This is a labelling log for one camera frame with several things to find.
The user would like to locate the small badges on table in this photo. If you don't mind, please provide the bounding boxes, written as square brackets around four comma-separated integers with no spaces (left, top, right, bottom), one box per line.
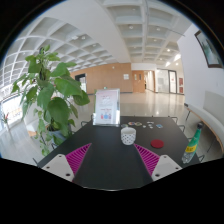
[121,121,163,129]

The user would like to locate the acrylic sign stand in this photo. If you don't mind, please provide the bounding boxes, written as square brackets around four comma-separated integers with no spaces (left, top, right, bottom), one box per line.
[93,89,120,126]

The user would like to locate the framed wall picture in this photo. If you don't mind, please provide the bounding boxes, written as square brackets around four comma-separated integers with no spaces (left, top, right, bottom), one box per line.
[195,31,223,68]

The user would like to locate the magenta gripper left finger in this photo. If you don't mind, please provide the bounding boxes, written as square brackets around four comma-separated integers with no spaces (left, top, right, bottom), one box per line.
[43,143,91,182]

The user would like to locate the green plastic water bottle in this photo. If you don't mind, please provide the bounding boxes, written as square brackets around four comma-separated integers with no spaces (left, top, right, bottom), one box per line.
[182,122,204,164]

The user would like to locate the large green potted plant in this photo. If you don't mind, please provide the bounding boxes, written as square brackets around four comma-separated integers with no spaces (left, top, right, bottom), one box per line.
[12,45,90,156]

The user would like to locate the white dotted ceramic cup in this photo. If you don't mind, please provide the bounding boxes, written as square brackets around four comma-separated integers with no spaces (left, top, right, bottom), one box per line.
[121,127,136,145]

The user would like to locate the red round coaster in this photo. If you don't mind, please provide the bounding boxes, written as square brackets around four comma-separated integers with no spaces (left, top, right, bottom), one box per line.
[151,139,164,149]

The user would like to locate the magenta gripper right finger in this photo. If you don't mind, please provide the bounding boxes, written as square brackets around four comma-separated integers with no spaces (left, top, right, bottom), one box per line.
[135,144,182,181]

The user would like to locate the white long bench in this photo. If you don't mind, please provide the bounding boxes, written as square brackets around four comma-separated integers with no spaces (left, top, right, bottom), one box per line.
[185,91,224,154]

